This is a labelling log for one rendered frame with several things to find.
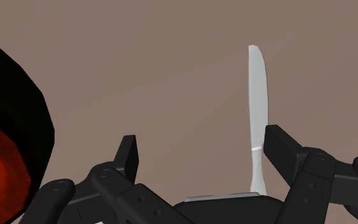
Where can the black and red bowl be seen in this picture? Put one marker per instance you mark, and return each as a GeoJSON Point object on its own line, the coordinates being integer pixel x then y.
{"type": "Point", "coordinates": [8, 136]}

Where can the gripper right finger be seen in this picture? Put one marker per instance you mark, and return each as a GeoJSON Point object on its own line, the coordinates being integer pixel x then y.
{"type": "Point", "coordinates": [318, 176]}

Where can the silver table knife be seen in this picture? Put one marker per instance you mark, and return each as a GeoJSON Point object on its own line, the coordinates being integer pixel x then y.
{"type": "Point", "coordinates": [258, 118]}

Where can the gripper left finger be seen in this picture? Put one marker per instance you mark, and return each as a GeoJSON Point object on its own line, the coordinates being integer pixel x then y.
{"type": "Point", "coordinates": [119, 186]}

